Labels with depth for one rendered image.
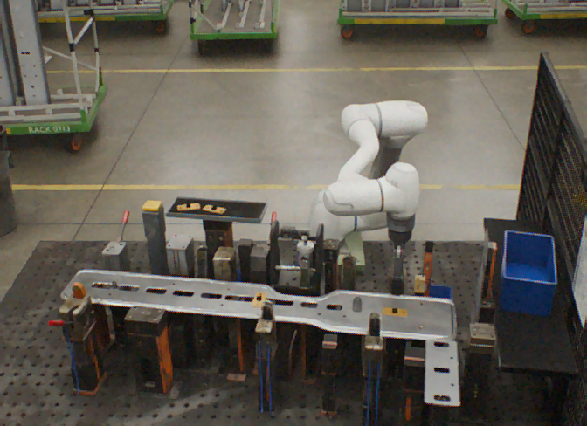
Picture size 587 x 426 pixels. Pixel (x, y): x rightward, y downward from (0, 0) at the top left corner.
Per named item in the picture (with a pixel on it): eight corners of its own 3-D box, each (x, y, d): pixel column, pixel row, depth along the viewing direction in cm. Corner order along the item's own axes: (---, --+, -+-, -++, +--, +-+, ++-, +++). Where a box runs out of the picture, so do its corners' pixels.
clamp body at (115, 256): (109, 331, 286) (96, 253, 269) (120, 313, 295) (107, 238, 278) (132, 333, 284) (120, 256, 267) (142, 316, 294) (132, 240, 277)
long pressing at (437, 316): (53, 305, 253) (52, 300, 253) (80, 269, 273) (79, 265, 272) (457, 344, 231) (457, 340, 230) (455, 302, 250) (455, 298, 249)
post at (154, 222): (152, 305, 300) (140, 212, 279) (158, 294, 307) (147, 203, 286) (169, 306, 299) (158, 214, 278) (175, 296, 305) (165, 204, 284)
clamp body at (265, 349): (252, 414, 245) (247, 333, 229) (259, 388, 256) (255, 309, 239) (279, 416, 244) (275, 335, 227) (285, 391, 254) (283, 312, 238)
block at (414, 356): (394, 432, 237) (398, 366, 223) (396, 408, 246) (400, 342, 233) (424, 436, 235) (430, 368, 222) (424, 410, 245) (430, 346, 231)
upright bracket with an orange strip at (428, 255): (416, 355, 269) (424, 241, 246) (416, 353, 271) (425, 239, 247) (424, 356, 269) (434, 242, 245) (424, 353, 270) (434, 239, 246)
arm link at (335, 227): (306, 227, 331) (307, 185, 320) (345, 223, 333) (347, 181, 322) (314, 246, 317) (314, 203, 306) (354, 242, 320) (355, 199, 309)
